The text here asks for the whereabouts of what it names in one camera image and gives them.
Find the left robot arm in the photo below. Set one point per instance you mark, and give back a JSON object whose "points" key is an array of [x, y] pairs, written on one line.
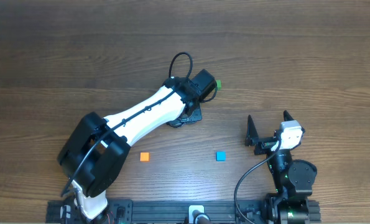
{"points": [[150, 115]]}

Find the mounting rail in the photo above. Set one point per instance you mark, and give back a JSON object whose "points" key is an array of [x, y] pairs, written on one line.
{"points": [[166, 213]]}

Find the blue cube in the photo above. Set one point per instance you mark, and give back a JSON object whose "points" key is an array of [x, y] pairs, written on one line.
{"points": [[220, 156]]}

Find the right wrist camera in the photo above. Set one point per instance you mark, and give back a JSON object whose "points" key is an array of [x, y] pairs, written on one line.
{"points": [[290, 134]]}

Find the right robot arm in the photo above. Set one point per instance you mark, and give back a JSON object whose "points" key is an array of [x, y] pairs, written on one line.
{"points": [[298, 177]]}

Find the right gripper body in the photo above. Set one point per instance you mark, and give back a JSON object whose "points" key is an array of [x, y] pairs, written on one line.
{"points": [[265, 144]]}

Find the orange cube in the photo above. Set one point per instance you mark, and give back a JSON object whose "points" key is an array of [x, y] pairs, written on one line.
{"points": [[144, 157]]}

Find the green cube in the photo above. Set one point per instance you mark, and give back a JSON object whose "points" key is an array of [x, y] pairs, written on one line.
{"points": [[219, 85]]}

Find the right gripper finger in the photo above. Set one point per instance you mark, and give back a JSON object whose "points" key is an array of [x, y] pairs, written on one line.
{"points": [[251, 133], [288, 117]]}

